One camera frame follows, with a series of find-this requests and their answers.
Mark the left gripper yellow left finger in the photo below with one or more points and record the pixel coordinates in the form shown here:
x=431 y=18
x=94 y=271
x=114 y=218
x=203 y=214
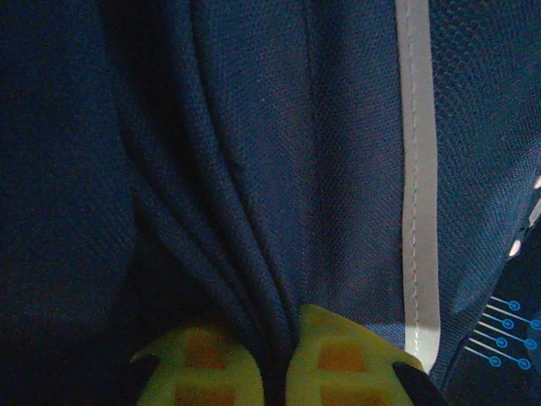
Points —
x=203 y=380

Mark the navy blue backpack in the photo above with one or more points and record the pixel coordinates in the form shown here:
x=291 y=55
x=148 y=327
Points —
x=253 y=169

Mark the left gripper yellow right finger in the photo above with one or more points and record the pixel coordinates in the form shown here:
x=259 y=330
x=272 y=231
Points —
x=338 y=372

